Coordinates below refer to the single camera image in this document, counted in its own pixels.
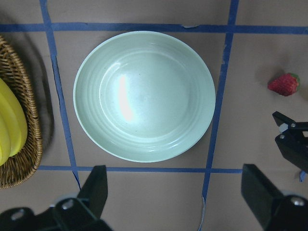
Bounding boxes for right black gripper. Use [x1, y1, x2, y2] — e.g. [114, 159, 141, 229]
[272, 111, 308, 172]

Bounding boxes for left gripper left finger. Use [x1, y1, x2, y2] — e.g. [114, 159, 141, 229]
[77, 165, 108, 218]

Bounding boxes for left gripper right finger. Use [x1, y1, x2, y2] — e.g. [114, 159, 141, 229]
[241, 164, 284, 225]

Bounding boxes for strawberry with green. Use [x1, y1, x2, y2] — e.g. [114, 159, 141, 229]
[268, 73, 300, 97]

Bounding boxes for light green plate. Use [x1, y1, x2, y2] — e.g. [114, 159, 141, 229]
[73, 31, 216, 163]

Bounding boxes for brown wicker basket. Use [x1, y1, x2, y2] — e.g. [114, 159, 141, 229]
[0, 37, 42, 189]

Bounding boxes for yellow banana bunch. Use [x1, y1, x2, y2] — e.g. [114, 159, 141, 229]
[0, 80, 27, 165]

